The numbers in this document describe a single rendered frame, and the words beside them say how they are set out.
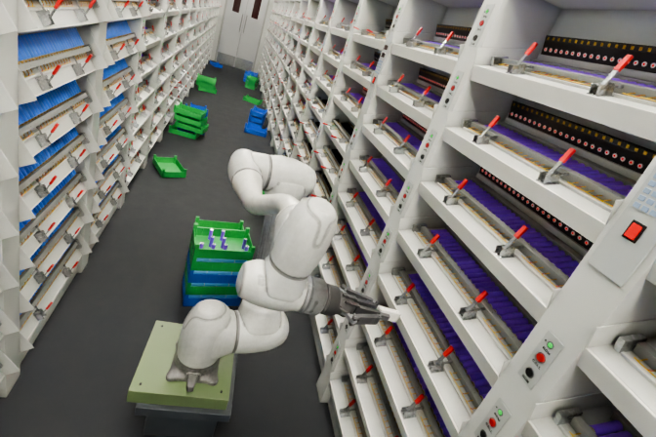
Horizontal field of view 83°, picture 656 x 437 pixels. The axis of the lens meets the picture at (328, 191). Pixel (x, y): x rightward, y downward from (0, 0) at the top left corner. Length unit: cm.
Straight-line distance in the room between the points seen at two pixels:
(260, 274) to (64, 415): 115
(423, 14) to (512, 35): 70
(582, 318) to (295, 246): 55
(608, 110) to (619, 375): 47
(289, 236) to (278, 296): 15
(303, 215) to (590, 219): 55
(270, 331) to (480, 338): 77
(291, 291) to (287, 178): 56
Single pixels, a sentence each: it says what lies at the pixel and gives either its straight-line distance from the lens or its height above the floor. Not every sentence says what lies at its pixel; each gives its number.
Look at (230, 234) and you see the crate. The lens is 215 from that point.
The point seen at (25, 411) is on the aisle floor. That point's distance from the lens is 186.
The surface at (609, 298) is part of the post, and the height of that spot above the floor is 125.
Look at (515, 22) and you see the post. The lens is 131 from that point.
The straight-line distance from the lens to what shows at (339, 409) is 177.
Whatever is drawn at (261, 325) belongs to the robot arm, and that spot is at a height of 48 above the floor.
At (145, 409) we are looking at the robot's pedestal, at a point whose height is 20.
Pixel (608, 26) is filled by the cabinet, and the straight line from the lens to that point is 126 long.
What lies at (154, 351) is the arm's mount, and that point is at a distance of 165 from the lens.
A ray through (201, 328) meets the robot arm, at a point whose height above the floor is 48.
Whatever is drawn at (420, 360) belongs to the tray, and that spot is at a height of 74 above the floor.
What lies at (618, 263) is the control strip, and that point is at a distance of 81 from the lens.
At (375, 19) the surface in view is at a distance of 259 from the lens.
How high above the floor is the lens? 150
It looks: 22 degrees down
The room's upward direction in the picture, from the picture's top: 19 degrees clockwise
